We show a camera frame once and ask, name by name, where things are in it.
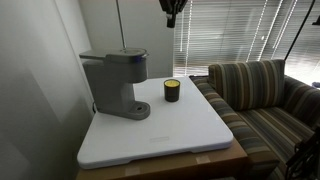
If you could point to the white window blinds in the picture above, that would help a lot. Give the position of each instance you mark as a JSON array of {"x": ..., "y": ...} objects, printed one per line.
[{"x": 233, "y": 33}]

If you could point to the brown cardboard box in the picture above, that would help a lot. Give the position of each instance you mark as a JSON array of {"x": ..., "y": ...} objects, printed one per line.
[{"x": 186, "y": 165}]

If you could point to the dark glass yellow candle jar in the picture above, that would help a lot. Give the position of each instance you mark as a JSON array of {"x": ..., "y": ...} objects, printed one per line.
[{"x": 172, "y": 91}]

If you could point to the grey single-serve coffeemaker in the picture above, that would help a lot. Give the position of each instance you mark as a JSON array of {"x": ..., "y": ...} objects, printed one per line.
[{"x": 110, "y": 83}]

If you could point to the thin metal pole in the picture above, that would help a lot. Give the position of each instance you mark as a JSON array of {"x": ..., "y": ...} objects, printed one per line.
[{"x": 120, "y": 23}]

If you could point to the striped fabric sofa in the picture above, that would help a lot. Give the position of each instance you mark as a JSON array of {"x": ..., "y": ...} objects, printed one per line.
[{"x": 260, "y": 100}]

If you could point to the white plastic board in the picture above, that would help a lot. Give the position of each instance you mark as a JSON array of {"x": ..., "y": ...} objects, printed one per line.
[{"x": 166, "y": 130}]

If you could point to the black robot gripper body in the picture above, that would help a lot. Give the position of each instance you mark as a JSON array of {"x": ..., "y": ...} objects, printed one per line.
[{"x": 172, "y": 4}]

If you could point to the black tripod stand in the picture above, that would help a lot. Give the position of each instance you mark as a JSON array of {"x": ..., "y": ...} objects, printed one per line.
[{"x": 305, "y": 156}]

